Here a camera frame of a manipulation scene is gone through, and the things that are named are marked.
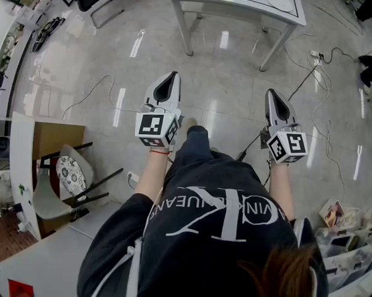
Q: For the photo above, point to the black handheld device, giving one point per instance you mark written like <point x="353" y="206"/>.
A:
<point x="46" y="31"/>

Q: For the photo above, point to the person's dark trousers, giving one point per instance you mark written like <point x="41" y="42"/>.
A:
<point x="197" y="142"/>

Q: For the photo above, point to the white plate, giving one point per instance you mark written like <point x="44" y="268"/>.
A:
<point x="280" y="2"/>

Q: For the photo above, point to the person's black printed shirt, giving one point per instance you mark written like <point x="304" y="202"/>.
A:
<point x="199" y="262"/>

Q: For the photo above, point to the white storage rack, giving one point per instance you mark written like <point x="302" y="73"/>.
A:
<point x="347" y="262"/>

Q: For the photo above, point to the white table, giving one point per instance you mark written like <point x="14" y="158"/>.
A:
<point x="210" y="4"/>

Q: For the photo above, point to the black office chair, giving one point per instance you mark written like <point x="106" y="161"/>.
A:
<point x="91" y="0"/>

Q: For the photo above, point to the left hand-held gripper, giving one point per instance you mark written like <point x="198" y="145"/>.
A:
<point x="150" y="128"/>

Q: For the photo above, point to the white wooden cabinet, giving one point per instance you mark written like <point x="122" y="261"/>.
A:
<point x="19" y="168"/>

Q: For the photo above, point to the white power strip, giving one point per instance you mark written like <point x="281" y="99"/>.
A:
<point x="133" y="175"/>
<point x="314" y="53"/>

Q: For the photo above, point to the clear plastic bin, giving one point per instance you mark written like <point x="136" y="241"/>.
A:
<point x="335" y="243"/>

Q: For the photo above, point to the beige chair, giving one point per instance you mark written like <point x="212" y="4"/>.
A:
<point x="48" y="200"/>

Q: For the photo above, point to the person's left forearm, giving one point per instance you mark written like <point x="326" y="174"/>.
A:
<point x="152" y="174"/>

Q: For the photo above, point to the floral cushion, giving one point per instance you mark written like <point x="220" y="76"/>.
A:
<point x="69" y="173"/>

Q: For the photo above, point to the picture box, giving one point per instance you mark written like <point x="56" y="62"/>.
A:
<point x="332" y="212"/>

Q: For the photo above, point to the person's right forearm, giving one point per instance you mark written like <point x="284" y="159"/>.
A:
<point x="281" y="186"/>

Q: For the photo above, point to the red paper sheet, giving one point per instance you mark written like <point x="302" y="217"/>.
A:
<point x="19" y="290"/>

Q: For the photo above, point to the white desk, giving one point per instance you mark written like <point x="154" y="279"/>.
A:
<point x="45" y="261"/>

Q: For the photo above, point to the black power adapter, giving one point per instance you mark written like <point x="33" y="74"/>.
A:
<point x="242" y="156"/>

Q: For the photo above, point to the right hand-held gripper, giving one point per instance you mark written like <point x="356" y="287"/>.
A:
<point x="287" y="147"/>

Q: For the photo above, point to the person's left shoe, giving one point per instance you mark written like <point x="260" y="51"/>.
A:
<point x="191" y="122"/>

